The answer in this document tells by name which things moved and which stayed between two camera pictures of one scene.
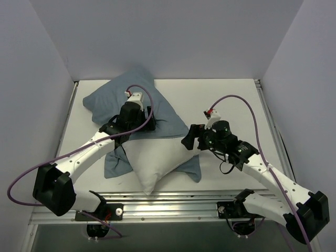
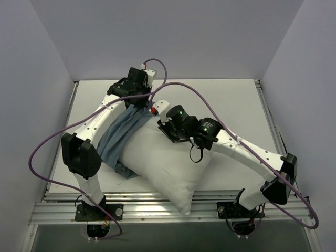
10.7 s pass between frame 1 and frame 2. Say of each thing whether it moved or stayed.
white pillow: moved
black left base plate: stayed
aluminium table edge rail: stayed
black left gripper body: moved
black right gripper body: moved
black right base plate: stayed
